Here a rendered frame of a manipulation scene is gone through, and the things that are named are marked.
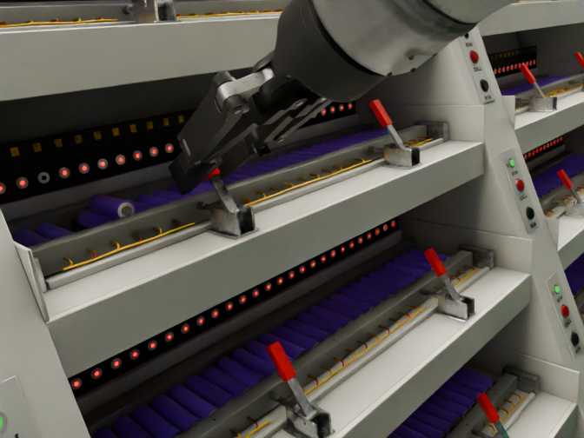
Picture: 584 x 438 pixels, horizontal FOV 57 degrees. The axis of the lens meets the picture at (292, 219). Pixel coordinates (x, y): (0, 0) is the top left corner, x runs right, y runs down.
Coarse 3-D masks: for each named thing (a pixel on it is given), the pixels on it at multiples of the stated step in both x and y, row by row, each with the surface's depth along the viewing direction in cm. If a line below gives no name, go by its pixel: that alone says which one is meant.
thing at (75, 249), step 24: (360, 144) 69; (384, 144) 71; (408, 144) 75; (288, 168) 60; (312, 168) 61; (336, 168) 64; (240, 192) 54; (264, 192) 57; (144, 216) 47; (168, 216) 49; (192, 216) 51; (72, 240) 43; (96, 240) 44; (120, 240) 46; (144, 240) 46; (48, 264) 42; (72, 264) 42
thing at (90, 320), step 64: (320, 128) 78; (384, 128) 85; (448, 128) 77; (64, 192) 53; (320, 192) 58; (384, 192) 59; (192, 256) 43; (256, 256) 47; (64, 320) 36; (128, 320) 39
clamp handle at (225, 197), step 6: (216, 168) 48; (210, 174) 47; (216, 174) 48; (210, 180) 48; (216, 180) 48; (216, 186) 48; (222, 186) 48; (216, 192) 48; (222, 192) 48; (228, 192) 48; (222, 198) 47; (228, 198) 48; (228, 204) 47; (234, 204) 48
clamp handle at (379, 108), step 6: (372, 102) 65; (378, 102) 66; (372, 108) 66; (378, 108) 65; (378, 114) 65; (384, 114) 65; (384, 120) 65; (390, 120) 65; (384, 126) 65; (390, 126) 65; (390, 132) 65; (396, 138) 65; (396, 144) 65; (402, 144) 65
